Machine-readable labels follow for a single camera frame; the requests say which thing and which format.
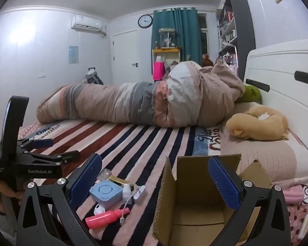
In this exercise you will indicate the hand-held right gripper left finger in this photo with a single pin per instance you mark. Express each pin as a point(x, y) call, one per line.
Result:
point(86, 182)

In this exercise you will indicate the white earbud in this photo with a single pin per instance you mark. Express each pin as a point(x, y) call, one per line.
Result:
point(99, 209)

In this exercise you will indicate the round wall clock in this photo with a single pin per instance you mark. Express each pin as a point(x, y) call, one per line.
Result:
point(145, 21)

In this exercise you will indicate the teal curtain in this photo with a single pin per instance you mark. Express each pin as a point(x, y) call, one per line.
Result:
point(187, 35)

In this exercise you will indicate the pink ribbed pillow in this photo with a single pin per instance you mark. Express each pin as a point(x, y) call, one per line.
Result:
point(261, 156)

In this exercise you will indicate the gold rectangular box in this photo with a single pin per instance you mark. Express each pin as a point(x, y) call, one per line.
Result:
point(116, 179)

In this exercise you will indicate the pink grey striped quilt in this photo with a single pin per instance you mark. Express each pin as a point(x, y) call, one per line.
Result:
point(133, 100)

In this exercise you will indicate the yellow metal rack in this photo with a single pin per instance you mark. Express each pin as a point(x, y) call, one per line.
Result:
point(166, 50)

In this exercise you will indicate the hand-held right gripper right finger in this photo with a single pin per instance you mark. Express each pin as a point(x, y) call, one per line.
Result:
point(224, 184)

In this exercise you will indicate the white air conditioner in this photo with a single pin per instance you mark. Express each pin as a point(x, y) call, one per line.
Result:
point(87, 23)

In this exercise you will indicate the green plush toy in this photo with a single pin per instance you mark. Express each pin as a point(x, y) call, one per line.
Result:
point(250, 94)

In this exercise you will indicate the pink power bank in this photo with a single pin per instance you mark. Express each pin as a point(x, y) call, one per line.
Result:
point(292, 194)

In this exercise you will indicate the white round device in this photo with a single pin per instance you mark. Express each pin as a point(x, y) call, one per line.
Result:
point(307, 191)

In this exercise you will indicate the white door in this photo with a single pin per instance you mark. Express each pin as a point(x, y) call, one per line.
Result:
point(124, 56)

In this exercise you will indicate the striped printed blanket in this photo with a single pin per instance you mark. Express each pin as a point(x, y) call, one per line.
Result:
point(133, 143)

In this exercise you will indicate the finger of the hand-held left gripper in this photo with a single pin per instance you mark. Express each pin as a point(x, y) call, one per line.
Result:
point(69, 156)
point(45, 142)

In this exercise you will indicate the dark bookshelf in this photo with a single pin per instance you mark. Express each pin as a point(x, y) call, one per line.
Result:
point(242, 20)

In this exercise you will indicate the brown cardboard box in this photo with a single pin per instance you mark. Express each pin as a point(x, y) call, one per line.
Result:
point(195, 184)

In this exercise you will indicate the brown teddy bear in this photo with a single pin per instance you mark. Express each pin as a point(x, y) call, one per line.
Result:
point(207, 61)

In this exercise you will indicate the pale blue square device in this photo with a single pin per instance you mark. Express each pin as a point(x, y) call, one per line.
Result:
point(105, 191)

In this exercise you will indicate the person's left hand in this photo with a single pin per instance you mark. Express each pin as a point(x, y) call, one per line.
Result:
point(1, 193)

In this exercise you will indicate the dark patterned bag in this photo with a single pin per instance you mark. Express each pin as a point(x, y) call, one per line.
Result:
point(92, 78)

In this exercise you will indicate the pink plastic bottle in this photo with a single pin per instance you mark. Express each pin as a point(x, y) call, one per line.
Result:
point(102, 219)

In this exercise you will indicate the pink dotted bed sheet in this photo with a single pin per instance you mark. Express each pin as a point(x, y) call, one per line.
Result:
point(300, 225)

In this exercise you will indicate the white tube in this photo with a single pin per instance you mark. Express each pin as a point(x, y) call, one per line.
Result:
point(305, 226)

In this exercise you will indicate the glass display tank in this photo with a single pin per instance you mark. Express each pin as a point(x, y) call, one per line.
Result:
point(166, 38)

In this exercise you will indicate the bright pink bag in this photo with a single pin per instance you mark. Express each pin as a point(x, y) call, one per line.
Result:
point(158, 71)

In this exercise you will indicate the pale blue wall poster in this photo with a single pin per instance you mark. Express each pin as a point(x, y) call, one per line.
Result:
point(73, 54)

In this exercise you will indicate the tan plush toy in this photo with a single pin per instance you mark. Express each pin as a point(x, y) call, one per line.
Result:
point(256, 126)

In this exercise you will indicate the white bed headboard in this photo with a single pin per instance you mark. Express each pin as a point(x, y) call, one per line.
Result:
point(282, 64)

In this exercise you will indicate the small clear plastic case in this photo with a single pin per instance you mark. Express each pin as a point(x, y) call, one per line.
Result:
point(104, 174)

